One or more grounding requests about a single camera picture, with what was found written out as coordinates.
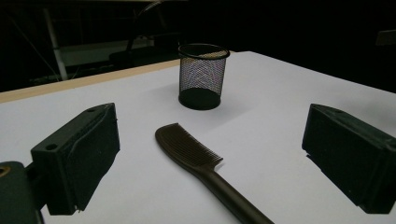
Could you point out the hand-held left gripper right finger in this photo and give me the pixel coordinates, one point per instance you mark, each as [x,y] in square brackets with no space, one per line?
[351,155]

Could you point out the light wooden table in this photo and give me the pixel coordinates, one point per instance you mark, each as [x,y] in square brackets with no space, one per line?
[93,80]

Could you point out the dim grey box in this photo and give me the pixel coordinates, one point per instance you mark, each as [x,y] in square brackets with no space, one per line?
[386,37]

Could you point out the white-legged desk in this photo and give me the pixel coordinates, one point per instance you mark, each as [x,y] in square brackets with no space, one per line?
[55,46]

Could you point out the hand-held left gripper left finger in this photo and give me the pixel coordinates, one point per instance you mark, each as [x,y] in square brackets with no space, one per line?
[74,158]

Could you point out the dark brown comb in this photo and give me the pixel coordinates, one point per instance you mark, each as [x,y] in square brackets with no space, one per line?
[186,146]

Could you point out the black folding chair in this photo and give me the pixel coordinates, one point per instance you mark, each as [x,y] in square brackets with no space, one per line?
[124,57]

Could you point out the black mesh pen holder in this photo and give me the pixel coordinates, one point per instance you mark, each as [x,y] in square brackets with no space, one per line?
[199,99]

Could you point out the white table sheet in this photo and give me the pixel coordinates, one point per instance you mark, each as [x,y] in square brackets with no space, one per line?
[264,93]

